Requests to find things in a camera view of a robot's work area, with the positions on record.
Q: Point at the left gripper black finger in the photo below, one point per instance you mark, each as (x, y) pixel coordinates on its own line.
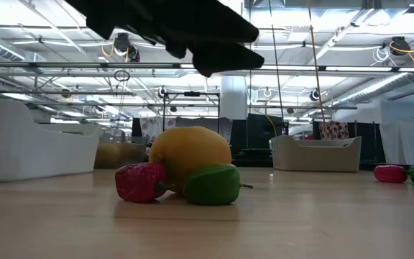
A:
(228, 59)
(228, 30)

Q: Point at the red bell pepper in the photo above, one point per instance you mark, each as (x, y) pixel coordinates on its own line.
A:
(138, 181)
(390, 174)

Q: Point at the white pillar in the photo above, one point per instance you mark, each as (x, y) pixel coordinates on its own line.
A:
(234, 100)

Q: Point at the black computer tower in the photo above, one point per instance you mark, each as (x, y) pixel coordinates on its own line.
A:
(261, 140)

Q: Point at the long ceiling light bar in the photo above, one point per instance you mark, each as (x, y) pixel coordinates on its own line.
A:
(85, 65)

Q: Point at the white hanging cloth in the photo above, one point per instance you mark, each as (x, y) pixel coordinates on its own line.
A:
(401, 144)

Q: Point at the black partition panel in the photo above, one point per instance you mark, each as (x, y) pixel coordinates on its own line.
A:
(368, 144)

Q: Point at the floral patterned cloth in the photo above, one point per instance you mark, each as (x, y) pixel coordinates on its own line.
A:
(333, 130)

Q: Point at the grey plastic basket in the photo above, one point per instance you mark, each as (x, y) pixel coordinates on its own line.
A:
(315, 158)

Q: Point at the white plastic basket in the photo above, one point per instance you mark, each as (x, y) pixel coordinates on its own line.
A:
(31, 144)

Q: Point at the black background gantry frame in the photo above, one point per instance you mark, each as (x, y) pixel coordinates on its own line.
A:
(191, 94)

